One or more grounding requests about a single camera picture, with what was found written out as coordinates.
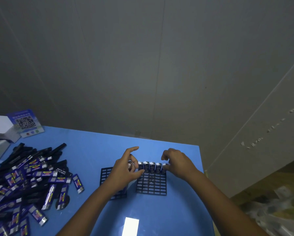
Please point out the person's right hand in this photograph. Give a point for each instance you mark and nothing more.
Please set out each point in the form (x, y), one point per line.
(181, 164)

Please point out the person's left hand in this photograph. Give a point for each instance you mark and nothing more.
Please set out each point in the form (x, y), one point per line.
(119, 173)

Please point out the black grid tray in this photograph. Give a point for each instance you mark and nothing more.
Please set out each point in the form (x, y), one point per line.
(105, 176)
(151, 185)

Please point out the pile of mixed lighters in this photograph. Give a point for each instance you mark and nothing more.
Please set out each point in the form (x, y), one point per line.
(19, 176)

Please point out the person's right forearm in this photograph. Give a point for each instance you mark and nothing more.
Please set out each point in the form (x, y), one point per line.
(223, 208)

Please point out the person's left forearm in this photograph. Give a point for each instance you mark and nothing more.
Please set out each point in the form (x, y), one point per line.
(88, 213)

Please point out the blue code sign stand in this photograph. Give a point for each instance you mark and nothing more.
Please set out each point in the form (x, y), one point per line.
(25, 122)

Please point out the crumpled clear plastic bags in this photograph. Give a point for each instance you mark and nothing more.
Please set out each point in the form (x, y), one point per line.
(279, 213)

